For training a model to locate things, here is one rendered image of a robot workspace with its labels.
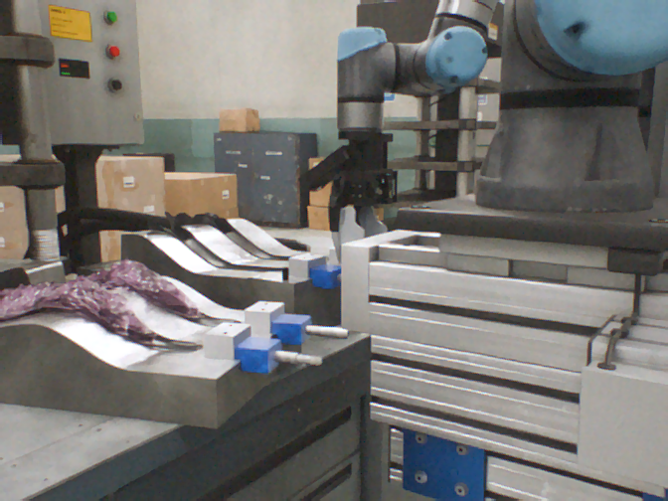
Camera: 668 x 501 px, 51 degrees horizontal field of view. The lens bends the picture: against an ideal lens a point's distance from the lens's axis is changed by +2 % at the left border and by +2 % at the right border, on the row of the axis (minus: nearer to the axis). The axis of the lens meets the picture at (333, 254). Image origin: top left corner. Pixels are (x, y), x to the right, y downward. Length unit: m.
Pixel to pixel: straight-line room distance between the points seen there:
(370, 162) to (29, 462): 0.64
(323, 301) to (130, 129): 0.98
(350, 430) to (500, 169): 0.66
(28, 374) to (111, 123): 1.10
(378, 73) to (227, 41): 8.17
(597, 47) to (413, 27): 4.61
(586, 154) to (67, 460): 0.54
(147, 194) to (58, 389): 4.37
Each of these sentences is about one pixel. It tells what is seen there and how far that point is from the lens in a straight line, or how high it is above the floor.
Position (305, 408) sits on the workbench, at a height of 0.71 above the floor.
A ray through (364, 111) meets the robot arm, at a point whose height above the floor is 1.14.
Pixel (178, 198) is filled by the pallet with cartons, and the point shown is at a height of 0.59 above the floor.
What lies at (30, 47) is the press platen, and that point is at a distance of 1.58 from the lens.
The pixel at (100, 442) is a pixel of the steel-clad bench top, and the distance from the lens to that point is 0.75.
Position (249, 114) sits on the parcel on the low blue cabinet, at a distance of 8.44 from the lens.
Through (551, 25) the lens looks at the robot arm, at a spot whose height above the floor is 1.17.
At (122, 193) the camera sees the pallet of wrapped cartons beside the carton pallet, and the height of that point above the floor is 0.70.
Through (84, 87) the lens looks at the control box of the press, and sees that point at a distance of 1.82.
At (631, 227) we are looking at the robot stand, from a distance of 0.55.
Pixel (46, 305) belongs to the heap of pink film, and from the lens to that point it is 0.91.
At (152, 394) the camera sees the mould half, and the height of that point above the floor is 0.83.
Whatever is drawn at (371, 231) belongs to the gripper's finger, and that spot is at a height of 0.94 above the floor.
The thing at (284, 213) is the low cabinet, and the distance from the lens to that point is 8.12.
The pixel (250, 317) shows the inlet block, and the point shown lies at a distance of 0.88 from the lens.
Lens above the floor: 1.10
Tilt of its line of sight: 10 degrees down
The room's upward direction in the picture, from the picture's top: straight up
